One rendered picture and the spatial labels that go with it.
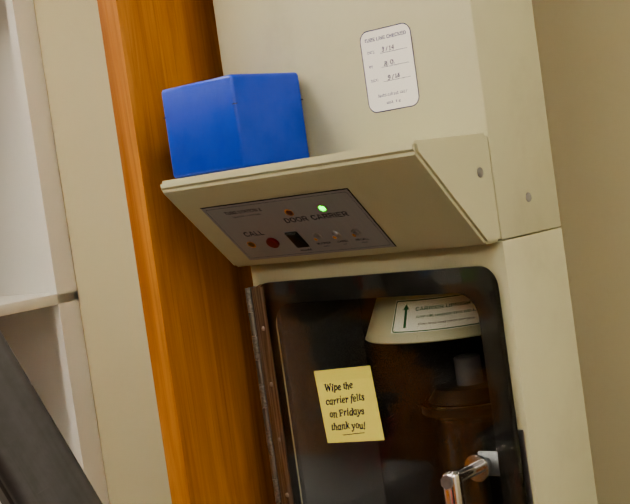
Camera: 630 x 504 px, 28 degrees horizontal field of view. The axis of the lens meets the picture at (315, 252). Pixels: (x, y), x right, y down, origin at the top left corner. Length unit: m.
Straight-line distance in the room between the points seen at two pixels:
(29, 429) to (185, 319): 0.48
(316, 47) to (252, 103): 0.10
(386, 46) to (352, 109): 0.07
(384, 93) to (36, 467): 0.53
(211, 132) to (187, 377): 0.28
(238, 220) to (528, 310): 0.30
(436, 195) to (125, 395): 1.21
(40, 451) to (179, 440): 0.47
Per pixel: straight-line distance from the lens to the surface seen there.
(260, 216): 1.23
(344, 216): 1.17
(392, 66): 1.21
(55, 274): 2.24
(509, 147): 1.18
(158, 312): 1.34
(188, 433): 1.36
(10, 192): 2.37
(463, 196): 1.11
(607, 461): 1.66
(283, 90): 1.25
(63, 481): 0.90
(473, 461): 1.20
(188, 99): 1.24
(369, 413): 1.27
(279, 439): 1.36
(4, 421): 0.89
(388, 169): 1.09
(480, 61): 1.16
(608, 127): 1.58
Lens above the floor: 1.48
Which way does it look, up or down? 3 degrees down
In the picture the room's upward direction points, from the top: 8 degrees counter-clockwise
